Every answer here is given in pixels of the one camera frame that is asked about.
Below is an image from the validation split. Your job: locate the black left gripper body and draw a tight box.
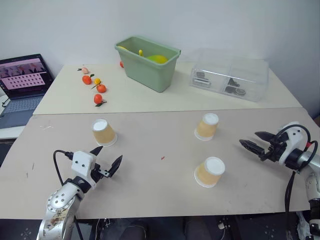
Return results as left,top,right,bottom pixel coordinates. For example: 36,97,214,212
89,162,112,185

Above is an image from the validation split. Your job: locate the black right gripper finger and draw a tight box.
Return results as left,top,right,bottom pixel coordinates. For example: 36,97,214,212
254,131,276,144
239,139,267,158

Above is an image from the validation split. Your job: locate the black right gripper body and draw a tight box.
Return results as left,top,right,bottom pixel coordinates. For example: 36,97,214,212
259,132,289,163

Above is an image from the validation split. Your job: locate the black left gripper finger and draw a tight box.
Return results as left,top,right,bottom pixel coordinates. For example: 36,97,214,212
107,154,124,179
89,146,104,159

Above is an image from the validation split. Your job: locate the tan ribbed paper cup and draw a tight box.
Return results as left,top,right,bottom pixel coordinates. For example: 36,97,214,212
91,118,118,147
194,112,220,142
194,156,226,189

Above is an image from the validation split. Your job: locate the orange toy tangerine with leaf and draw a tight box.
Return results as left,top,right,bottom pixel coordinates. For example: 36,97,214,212
93,93,108,108
90,83,107,94
81,73,96,86

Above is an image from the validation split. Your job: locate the clear plastic drawer organizer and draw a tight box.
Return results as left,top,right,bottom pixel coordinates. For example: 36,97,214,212
188,48,270,103

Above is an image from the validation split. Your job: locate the silver black flat item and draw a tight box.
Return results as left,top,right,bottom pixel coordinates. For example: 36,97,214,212
193,77,212,87

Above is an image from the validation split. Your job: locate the white side desk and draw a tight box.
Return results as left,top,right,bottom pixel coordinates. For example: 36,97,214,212
0,124,26,140

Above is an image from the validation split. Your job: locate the green plastic bin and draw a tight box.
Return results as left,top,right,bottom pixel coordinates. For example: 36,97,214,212
114,36,181,93

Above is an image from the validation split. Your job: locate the grey laptop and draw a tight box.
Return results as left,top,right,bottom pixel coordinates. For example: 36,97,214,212
0,53,56,127

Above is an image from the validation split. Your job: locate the yellow-green toy mango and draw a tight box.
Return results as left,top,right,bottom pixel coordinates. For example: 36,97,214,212
146,54,169,64

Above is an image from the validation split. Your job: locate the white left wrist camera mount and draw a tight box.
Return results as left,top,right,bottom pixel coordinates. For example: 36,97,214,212
71,150,98,189

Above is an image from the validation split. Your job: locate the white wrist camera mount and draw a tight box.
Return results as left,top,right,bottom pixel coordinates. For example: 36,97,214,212
278,121,308,166
71,150,98,189

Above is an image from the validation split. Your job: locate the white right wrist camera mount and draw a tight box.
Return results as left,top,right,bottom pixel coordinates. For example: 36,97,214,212
278,121,308,166

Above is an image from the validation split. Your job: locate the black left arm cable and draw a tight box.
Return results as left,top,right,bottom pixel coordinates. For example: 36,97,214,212
52,149,74,187

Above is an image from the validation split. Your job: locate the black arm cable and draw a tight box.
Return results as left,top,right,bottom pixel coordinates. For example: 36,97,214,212
285,170,297,214
52,149,74,187

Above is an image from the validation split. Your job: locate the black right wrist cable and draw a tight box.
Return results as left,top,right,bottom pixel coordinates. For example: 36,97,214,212
279,124,320,167

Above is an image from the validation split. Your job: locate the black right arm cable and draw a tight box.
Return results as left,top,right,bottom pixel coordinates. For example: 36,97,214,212
285,170,297,214

